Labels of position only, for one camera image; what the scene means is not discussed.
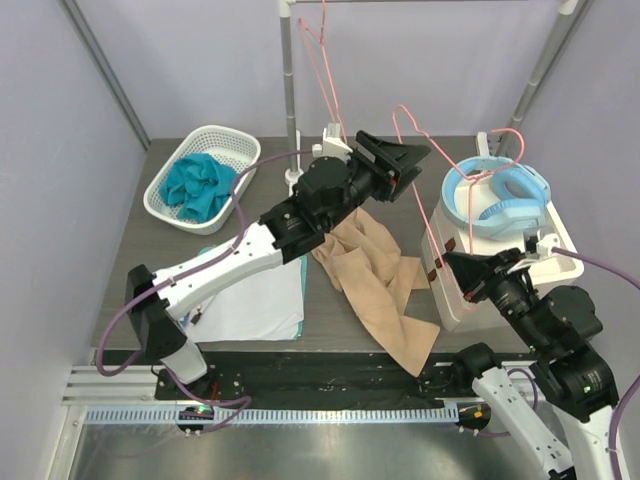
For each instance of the left frame metal post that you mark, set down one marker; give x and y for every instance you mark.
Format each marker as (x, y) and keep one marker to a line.
(95, 51)

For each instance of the teal t shirt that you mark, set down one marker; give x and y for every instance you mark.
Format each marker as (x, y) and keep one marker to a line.
(199, 185)

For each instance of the white slotted cable duct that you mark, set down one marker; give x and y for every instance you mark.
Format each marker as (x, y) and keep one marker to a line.
(193, 415)

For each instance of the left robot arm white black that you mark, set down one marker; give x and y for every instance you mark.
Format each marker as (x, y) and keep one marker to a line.
(333, 187)

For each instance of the right rack metal pole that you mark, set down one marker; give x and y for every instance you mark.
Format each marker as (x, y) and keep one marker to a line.
(569, 15)

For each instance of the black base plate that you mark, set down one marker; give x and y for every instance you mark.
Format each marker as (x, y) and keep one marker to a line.
(341, 381)

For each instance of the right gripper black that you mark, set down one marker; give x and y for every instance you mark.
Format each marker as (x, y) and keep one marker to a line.
(472, 271)

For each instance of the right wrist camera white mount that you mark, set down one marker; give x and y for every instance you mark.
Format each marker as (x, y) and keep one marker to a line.
(538, 245)

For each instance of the beige t shirt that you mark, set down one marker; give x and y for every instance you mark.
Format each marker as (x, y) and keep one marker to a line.
(363, 261)

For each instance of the light blue headphones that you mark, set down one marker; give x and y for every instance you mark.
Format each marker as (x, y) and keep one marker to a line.
(522, 197)

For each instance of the white perforated plastic basket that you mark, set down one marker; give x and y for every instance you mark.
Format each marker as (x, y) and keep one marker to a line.
(230, 147)

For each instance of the white paper sheets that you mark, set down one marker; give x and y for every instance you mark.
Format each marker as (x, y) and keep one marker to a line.
(260, 305)

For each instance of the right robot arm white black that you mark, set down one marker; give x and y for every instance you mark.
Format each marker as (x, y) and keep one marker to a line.
(575, 380)

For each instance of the clothes rack metal pole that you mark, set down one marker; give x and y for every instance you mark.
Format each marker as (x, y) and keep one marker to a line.
(294, 171)

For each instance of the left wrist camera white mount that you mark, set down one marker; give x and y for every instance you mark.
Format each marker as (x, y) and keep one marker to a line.
(332, 144)

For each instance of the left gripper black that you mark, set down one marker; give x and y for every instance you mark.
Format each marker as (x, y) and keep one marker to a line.
(389, 182)

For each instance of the white drawer storage box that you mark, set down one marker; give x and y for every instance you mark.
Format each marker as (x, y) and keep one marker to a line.
(472, 196)

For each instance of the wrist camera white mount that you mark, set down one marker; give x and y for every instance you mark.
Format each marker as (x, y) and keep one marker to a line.
(538, 245)
(332, 144)

